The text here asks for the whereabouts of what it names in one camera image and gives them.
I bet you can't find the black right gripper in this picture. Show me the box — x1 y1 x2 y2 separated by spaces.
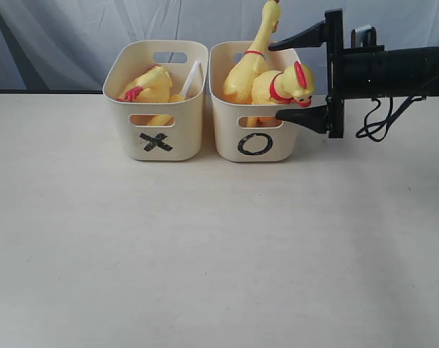
268 9 386 138

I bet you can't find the yellow chicken facing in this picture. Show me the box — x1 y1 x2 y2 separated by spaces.
251 61 315 108
222 0 284 106

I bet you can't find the headless yellow rubber chicken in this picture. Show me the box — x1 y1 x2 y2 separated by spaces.
116 65 173 104

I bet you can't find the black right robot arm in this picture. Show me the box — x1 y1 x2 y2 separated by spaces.
268 9 439 142

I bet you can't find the cream bin marked O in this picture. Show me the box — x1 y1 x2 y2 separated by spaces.
208 41 301 162

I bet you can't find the cream bin marked X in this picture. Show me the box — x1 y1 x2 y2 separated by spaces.
102 40 208 161

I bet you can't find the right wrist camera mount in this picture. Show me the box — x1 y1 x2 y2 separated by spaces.
350 25 377 49

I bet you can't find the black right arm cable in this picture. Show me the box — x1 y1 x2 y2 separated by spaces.
355 65 439 143

